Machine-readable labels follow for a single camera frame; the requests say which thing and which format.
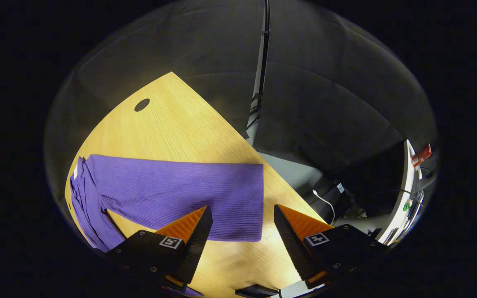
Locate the black stand pole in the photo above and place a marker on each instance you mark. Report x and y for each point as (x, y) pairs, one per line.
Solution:
(262, 62)

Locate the small green object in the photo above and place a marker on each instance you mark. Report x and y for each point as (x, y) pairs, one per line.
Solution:
(407, 205)

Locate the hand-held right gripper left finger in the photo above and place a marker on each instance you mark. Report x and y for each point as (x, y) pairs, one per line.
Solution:
(197, 244)

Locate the white desk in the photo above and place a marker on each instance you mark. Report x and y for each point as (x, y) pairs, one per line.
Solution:
(406, 174)

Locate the black power adapter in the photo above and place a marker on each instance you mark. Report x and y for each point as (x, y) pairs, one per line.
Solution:
(338, 198)

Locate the black bracket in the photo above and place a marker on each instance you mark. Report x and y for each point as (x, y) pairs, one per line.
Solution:
(257, 291)

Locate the small red object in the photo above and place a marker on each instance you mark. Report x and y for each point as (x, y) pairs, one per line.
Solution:
(422, 154)

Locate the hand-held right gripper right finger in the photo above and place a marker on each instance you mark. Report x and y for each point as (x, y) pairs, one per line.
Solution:
(290, 244)

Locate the purple knitted cardigan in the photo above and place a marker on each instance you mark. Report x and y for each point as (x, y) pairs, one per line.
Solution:
(172, 186)

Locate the plain black side cloth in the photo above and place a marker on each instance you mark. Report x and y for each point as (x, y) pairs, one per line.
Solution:
(325, 82)

